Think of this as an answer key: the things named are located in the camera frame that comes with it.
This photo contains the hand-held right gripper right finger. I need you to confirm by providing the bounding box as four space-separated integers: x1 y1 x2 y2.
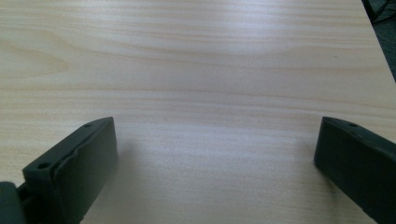
313 116 396 224

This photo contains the black cable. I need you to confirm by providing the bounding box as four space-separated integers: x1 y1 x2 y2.
362 0 396 24

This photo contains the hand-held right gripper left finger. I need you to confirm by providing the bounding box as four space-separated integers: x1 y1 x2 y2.
21 116 120 224

